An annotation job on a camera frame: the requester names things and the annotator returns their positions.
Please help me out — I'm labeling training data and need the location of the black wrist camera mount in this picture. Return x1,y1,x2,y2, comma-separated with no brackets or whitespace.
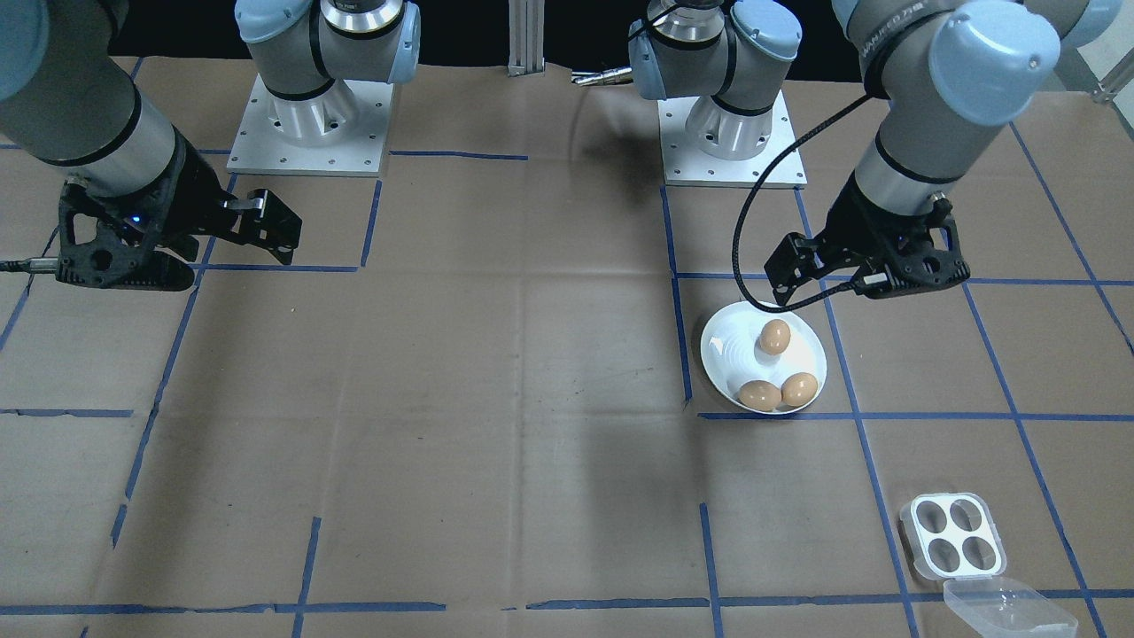
55,182,198,292
850,197,973,300

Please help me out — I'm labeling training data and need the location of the white round plate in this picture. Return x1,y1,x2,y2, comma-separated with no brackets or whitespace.
699,300,828,416

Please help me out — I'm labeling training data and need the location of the aluminium frame post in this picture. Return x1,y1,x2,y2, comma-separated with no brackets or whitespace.
507,0,548,78

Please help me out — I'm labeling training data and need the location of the white square base plate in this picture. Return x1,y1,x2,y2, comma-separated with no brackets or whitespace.
660,91,807,189
226,74,395,178

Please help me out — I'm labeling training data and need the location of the clear plastic egg box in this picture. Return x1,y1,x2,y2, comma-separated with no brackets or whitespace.
899,493,1080,638

